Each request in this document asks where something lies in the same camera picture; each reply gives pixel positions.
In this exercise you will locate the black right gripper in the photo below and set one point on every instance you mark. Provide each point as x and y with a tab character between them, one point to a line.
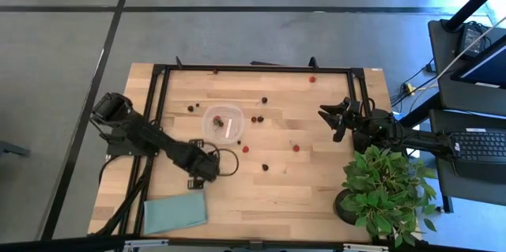
353	115

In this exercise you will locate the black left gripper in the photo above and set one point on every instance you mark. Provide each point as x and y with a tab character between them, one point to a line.
201	165

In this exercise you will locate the red raspberry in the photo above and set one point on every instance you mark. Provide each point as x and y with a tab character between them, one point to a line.
245	149
296	148
312	79

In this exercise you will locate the red strawberry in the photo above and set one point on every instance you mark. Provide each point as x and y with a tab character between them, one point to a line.
217	121

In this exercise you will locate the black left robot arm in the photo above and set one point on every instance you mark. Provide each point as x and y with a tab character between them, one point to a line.
146	135

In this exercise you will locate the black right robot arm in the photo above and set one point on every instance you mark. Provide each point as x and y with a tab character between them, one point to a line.
415	139

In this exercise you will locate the clear plastic tupperware container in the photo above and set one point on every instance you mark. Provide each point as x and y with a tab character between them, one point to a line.
233	133

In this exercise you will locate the teal folded cloth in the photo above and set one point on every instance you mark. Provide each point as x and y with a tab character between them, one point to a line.
176	212

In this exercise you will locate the yellow plug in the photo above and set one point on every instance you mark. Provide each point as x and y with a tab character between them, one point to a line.
409	88

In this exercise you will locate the black rig pole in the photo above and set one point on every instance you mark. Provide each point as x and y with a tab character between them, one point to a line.
474	3
423	110

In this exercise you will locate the green leafy plant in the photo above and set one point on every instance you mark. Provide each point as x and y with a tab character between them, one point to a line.
383	192

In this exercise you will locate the black plant pot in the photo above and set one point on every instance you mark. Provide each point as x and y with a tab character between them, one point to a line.
343	212

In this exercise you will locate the dark grey desk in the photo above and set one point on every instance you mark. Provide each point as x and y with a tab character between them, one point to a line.
442	46
474	192

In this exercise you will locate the black keyboard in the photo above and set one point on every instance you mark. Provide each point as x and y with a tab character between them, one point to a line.
478	147

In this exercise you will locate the black power adapter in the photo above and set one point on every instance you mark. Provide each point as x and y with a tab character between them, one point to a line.
471	38

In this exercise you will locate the black monitor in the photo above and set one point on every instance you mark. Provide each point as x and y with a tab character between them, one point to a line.
490	70

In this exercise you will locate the black rig crossbar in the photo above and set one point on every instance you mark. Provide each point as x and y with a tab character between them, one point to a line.
59	244

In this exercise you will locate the grey furniture foot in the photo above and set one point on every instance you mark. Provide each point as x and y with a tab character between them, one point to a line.
12	149

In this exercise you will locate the black frame clamp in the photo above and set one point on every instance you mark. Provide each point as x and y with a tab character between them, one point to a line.
178	62
313	62

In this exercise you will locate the black metal table frame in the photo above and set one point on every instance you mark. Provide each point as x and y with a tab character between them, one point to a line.
257	68

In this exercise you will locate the silver metal bracket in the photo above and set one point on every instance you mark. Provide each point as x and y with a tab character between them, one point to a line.
146	243
365	248

